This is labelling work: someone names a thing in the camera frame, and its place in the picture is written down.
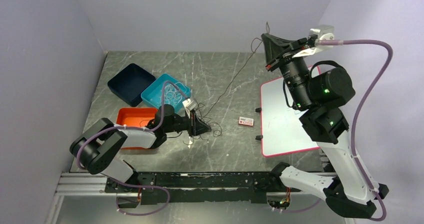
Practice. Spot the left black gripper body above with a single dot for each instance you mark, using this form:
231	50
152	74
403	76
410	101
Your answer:
192	117

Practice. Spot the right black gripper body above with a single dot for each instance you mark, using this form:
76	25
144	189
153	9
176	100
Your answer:
302	44

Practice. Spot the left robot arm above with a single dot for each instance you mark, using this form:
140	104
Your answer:
96	149

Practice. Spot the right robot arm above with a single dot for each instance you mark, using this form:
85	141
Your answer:
352	193

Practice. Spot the teal tray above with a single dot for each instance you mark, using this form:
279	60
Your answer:
168	89

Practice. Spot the red white small box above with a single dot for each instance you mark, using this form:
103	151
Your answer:
246	121

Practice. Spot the orange tray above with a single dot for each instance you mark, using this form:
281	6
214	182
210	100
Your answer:
136	117

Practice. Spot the navy blue tray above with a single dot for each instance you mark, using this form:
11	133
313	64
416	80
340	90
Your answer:
129	83

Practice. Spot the pink framed whiteboard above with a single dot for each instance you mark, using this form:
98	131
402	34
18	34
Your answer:
281	130

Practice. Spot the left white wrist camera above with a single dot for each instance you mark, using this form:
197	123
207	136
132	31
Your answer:
189	105

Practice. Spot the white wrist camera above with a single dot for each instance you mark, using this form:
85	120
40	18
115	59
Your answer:
189	105
317	34

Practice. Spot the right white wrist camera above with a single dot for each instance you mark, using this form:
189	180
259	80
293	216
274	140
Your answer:
317	34

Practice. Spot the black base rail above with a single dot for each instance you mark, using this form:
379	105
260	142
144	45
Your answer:
197	187

